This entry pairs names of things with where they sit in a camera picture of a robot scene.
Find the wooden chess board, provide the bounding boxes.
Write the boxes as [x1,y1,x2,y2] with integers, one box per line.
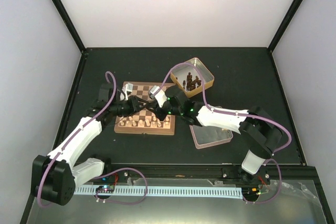
[114,81,175,135]

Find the gold tin box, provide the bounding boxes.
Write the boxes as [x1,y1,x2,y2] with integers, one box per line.
[170,58,215,98]

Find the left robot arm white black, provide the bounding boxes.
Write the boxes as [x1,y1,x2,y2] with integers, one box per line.
[31,84,147,207]

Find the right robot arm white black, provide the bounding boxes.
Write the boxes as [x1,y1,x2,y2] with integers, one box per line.
[146,86,282,184]

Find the pile of dark chess pieces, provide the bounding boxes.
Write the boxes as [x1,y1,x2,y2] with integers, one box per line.
[182,72,202,91]

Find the small circuit board left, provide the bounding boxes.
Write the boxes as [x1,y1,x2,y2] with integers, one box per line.
[96,185,115,194]

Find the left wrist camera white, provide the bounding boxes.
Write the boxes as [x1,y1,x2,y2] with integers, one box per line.
[120,82,133,101]

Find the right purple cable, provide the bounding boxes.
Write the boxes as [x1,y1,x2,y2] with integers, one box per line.
[157,62,292,206]

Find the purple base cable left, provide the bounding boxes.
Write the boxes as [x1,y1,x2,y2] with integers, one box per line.
[94,167,149,206]

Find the white slotted cable duct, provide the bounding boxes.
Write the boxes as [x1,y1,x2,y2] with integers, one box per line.
[74,185,243,199]

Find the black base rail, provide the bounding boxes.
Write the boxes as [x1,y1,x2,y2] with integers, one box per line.
[104,163,271,183]

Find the left black frame post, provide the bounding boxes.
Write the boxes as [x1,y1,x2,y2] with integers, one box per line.
[51,0,86,52]

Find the black frame post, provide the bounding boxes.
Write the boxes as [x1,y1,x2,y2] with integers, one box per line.
[51,0,86,52]
[267,0,303,53]

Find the right black frame post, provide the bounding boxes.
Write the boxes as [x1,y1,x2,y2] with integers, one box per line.
[267,0,303,53]

